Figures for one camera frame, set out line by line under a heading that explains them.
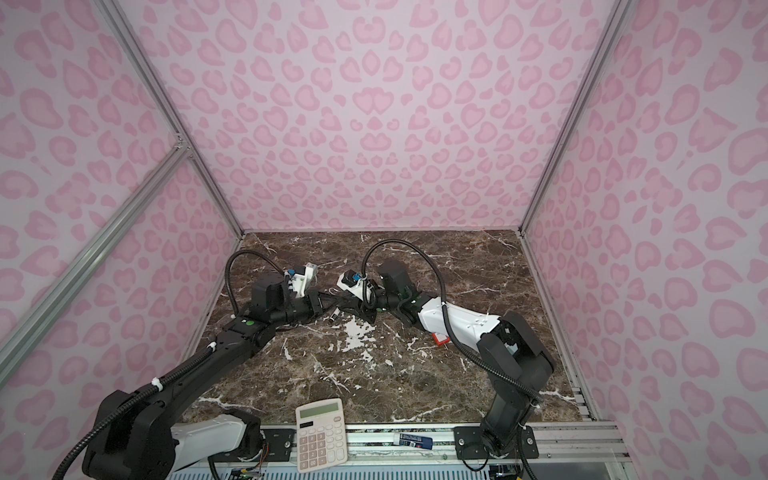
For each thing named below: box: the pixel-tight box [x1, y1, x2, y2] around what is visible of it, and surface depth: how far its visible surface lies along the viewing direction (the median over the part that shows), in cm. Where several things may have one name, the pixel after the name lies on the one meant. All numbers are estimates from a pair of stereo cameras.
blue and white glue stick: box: [399, 433, 433, 450], surface depth 74 cm
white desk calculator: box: [295, 398, 348, 473], surface depth 75 cm
